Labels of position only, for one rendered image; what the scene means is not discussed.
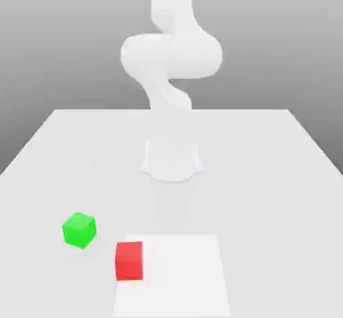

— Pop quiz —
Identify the small red cube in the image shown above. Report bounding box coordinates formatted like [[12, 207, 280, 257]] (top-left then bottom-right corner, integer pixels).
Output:
[[115, 240, 144, 282]]

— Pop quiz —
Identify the small green cube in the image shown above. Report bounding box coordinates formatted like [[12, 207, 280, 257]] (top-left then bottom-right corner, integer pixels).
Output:
[[62, 212, 97, 250]]

